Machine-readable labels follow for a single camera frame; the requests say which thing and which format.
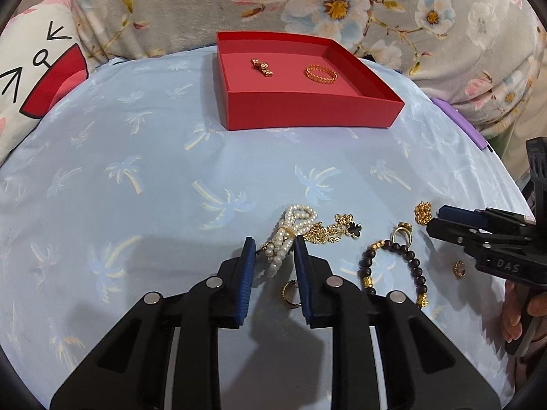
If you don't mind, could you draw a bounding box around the dark wooden bead bracelet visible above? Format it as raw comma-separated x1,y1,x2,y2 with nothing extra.
358,239,430,309

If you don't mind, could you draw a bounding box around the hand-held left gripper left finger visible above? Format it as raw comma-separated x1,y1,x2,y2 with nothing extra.
49,236,257,410

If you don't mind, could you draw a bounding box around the white pearl bracelet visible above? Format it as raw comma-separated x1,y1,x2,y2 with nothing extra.
252,204,319,289

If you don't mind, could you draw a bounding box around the gold ring with charm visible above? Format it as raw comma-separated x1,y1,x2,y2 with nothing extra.
390,221,413,249

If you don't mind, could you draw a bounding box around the gold flower earring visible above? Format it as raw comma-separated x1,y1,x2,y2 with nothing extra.
250,57,275,78

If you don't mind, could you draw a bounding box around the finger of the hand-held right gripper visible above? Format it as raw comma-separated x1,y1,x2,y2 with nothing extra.
426,217,485,261
437,205,488,228

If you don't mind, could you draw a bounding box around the gold chain with black clover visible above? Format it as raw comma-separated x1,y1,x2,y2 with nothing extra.
305,212,364,245

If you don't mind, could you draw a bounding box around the red cardboard box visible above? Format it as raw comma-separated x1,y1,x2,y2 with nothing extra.
215,31,406,132

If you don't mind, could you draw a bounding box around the purple flat object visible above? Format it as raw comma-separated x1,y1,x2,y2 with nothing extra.
430,97,489,151

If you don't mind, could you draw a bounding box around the gold twisted ring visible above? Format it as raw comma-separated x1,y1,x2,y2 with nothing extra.
305,64,338,82

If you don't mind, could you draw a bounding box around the gold cluster pendant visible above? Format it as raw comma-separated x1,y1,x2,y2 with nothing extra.
414,201,433,226

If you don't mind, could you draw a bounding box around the grey floral blanket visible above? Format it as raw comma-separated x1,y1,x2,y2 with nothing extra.
32,0,547,180

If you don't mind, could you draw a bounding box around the light blue palm-print cloth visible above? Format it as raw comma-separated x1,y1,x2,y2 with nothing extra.
0,44,533,410

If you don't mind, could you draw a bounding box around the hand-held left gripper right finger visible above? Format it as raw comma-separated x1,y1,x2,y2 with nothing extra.
294,235,499,410

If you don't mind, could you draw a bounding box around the gold hoop earring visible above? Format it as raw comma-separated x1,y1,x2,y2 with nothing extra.
281,279,302,309

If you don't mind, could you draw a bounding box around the white and red cartoon pillow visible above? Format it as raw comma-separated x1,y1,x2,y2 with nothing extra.
0,0,91,167

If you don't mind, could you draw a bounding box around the person's right hand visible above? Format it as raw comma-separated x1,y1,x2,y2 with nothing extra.
501,281,547,396

